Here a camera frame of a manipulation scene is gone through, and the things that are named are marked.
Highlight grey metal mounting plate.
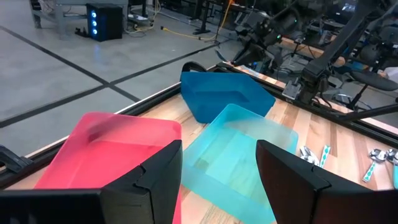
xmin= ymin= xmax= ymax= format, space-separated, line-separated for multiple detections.
xmin=281 ymin=79 xmax=303 ymax=101

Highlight black curved clamp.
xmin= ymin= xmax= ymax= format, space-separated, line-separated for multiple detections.
xmin=181 ymin=61 xmax=208 ymax=74

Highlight black office chair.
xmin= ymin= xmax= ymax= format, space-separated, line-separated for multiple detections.
xmin=337 ymin=70 xmax=398 ymax=111

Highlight pink translucent plastic bin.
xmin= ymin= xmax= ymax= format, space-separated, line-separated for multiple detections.
xmin=34 ymin=111 xmax=183 ymax=224

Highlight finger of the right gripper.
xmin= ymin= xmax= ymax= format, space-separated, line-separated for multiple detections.
xmin=253 ymin=43 xmax=276 ymax=68
xmin=231 ymin=46 xmax=252 ymax=67

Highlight grey metal workbench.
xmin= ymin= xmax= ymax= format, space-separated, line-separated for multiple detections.
xmin=29 ymin=0 xmax=90 ymax=35

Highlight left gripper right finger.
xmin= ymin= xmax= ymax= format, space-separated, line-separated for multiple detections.
xmin=256 ymin=139 xmax=398 ymax=224

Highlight white-teal patterned-handle spoon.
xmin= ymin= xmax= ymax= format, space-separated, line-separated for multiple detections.
xmin=362 ymin=148 xmax=389 ymax=183
xmin=319 ymin=144 xmax=331 ymax=169

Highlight teal translucent plastic bin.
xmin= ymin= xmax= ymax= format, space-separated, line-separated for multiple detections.
xmin=181 ymin=103 xmax=299 ymax=224

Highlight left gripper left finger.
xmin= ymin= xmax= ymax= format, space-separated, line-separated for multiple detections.
xmin=0 ymin=139 xmax=183 ymax=224

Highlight black computer tower blue lights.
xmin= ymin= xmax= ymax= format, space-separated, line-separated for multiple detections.
xmin=86 ymin=2 xmax=124 ymax=42

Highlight black desk stand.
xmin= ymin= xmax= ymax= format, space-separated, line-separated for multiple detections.
xmin=192 ymin=0 xmax=212 ymax=35

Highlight dark blue plastic bin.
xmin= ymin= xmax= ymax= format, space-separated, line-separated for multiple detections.
xmin=180 ymin=71 xmax=277 ymax=124

